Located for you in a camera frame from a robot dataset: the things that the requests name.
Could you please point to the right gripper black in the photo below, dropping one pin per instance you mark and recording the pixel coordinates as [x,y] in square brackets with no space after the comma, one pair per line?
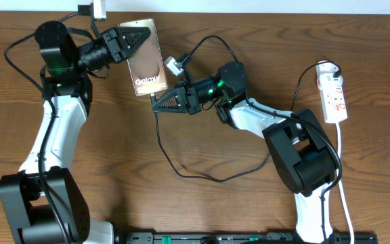
[186,97]

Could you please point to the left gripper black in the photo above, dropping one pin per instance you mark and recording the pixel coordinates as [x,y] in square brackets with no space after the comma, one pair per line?
[116,42]

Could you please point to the Galaxy S25 Ultra smartphone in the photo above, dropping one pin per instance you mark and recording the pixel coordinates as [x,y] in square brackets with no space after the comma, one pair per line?
[146,65]

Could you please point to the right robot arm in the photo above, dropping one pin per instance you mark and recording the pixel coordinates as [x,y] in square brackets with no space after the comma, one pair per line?
[303,155]

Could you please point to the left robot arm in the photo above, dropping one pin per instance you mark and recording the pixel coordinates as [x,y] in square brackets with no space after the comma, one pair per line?
[42,202]

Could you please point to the white power strip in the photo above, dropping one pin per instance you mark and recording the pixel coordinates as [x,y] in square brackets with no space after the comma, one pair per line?
[329,82]

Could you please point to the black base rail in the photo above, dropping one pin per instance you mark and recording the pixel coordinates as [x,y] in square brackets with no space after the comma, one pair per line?
[275,236]

